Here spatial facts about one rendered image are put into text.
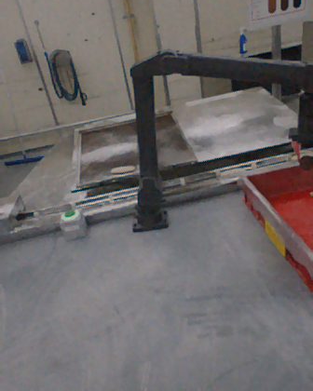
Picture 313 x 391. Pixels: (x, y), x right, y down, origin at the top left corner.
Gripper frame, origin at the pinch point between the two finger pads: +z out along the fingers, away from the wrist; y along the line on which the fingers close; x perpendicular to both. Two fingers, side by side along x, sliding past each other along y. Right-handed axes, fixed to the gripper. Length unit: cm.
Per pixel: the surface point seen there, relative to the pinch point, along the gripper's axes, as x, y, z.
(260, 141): -35.8, 17.1, 8.1
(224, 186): -4.2, 25.9, 12.6
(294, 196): -3.1, 3.0, 14.8
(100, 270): 41, 53, 16
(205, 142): -33, 40, 7
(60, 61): -279, 295, -13
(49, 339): 64, 53, 16
